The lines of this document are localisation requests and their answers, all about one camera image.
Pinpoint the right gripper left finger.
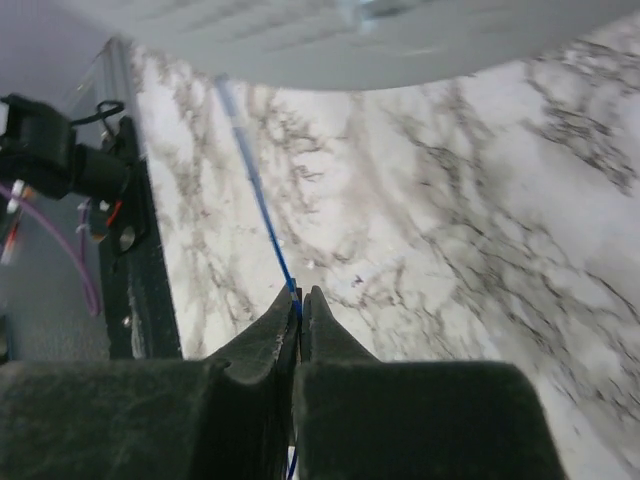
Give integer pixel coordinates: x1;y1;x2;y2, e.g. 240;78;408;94
1;290;298;479

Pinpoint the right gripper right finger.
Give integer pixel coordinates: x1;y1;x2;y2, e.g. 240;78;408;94
293;287;565;479

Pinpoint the blue cable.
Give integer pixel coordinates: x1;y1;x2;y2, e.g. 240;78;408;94
214;74;304;480

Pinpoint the grey plastic cable spool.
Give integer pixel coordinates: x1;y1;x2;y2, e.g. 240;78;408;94
106;1;639;90

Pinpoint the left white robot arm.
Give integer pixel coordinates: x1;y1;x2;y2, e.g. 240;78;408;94
1;94;132;202

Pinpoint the black mounting base bar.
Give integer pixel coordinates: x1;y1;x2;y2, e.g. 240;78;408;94
97;116;182;359

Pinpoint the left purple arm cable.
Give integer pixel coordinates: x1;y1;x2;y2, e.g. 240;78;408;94
0;182;101;316

